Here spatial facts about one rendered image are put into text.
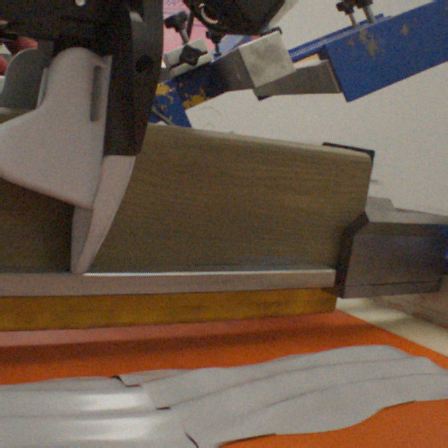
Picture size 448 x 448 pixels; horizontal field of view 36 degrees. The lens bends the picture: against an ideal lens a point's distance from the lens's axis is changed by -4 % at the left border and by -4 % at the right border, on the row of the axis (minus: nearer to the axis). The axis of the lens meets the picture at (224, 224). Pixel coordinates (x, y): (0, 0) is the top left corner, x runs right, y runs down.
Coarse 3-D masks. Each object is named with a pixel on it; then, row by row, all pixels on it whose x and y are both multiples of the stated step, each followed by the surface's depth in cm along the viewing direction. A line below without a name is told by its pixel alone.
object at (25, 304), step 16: (0, 304) 30; (16, 304) 31; (32, 304) 31; (48, 304) 32; (64, 304) 32; (80, 304) 33; (96, 304) 33; (112, 304) 34; (128, 304) 34; (144, 304) 35; (160, 304) 36; (176, 304) 36; (192, 304) 37; (208, 304) 37
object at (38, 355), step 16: (0, 336) 32; (16, 336) 32; (32, 336) 33; (48, 336) 33; (0, 352) 30; (16, 352) 30; (32, 352) 31; (48, 352) 31; (64, 352) 31; (0, 368) 28; (16, 368) 29; (32, 368) 29; (48, 368) 29; (64, 368) 30; (80, 368) 30
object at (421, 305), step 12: (444, 276) 46; (444, 288) 46; (372, 300) 51; (384, 300) 50; (396, 300) 49; (408, 300) 48; (420, 300) 47; (432, 300) 47; (444, 300) 46; (408, 312) 48; (420, 312) 47; (432, 312) 47; (444, 312) 46; (444, 324) 46
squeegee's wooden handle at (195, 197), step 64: (192, 128) 35; (0, 192) 28; (128, 192) 32; (192, 192) 34; (256, 192) 36; (320, 192) 39; (0, 256) 29; (64, 256) 31; (128, 256) 33; (192, 256) 35; (256, 256) 37; (320, 256) 40
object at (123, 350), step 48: (96, 336) 34; (144, 336) 36; (192, 336) 37; (240, 336) 38; (288, 336) 39; (336, 336) 41; (384, 336) 42; (336, 432) 27; (384, 432) 28; (432, 432) 28
